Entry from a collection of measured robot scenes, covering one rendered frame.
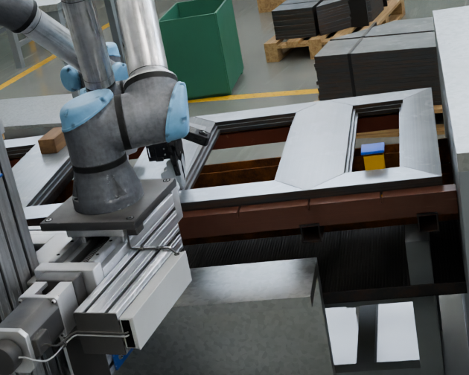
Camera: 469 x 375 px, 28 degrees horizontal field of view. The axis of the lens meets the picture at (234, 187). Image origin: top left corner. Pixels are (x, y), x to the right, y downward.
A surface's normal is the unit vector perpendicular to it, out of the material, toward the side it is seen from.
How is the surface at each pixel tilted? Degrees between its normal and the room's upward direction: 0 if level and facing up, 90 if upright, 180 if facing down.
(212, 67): 90
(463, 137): 0
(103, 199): 73
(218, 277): 0
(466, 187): 90
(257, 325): 90
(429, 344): 90
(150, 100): 49
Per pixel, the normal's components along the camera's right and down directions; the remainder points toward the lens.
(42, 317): 0.54, -0.67
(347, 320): -0.18, -0.91
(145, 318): 0.93, -0.04
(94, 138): 0.11, 0.35
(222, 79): -0.16, 0.39
